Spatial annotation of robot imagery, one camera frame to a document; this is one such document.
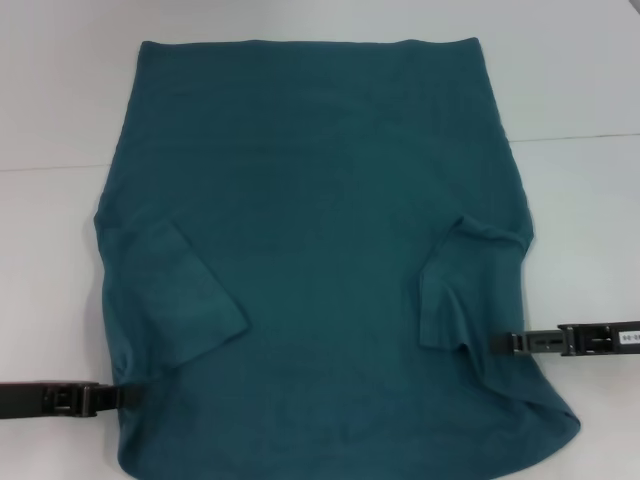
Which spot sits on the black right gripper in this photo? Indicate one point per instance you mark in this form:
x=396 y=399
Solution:
x=600 y=340

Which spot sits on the blue teal shirt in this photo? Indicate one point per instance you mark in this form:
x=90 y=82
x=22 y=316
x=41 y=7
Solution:
x=320 y=200

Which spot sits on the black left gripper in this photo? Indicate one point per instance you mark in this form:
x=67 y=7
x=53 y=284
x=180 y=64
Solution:
x=22 y=400

